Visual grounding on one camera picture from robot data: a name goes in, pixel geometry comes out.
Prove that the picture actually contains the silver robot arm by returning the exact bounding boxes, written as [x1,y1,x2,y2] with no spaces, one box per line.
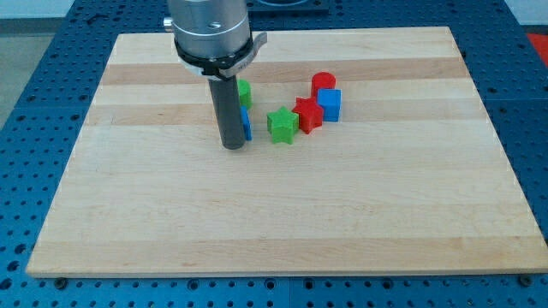
[167,0,252,58]

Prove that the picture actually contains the green star block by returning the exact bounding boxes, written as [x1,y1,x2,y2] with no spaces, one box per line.
[267,106,299,145]

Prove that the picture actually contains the blue block behind rod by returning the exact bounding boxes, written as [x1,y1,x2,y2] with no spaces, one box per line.
[241,106,253,141]

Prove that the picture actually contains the red star block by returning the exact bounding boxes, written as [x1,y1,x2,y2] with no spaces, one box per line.
[292,97,324,134]

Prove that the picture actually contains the green cylinder block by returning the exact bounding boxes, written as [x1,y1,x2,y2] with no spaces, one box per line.
[237,79,253,109]

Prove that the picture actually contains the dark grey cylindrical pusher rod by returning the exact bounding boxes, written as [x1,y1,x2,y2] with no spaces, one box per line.
[208,77,246,150]

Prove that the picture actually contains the blue cube block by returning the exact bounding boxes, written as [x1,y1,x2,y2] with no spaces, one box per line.
[317,88,342,122]

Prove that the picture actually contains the red cylinder block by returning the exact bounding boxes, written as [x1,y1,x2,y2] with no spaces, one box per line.
[311,72,337,97]

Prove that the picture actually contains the wooden board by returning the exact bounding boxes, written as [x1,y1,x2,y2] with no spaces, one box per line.
[27,27,547,278]

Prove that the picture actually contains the red object at edge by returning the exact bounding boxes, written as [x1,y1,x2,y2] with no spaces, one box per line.
[527,33,548,66]

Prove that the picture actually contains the black and white clamp ring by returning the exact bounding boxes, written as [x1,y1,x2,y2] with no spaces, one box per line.
[173,31,269,82]

